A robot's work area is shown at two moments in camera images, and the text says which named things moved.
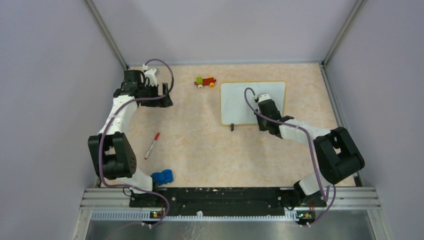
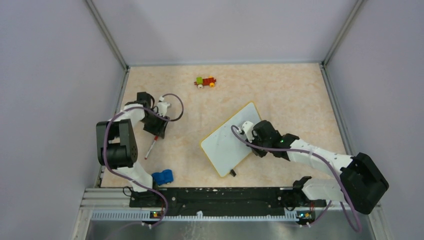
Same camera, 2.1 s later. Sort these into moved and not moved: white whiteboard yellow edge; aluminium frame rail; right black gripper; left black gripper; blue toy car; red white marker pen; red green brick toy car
Moved: left black gripper; white whiteboard yellow edge; right black gripper
Not moved: red green brick toy car; blue toy car; aluminium frame rail; red white marker pen
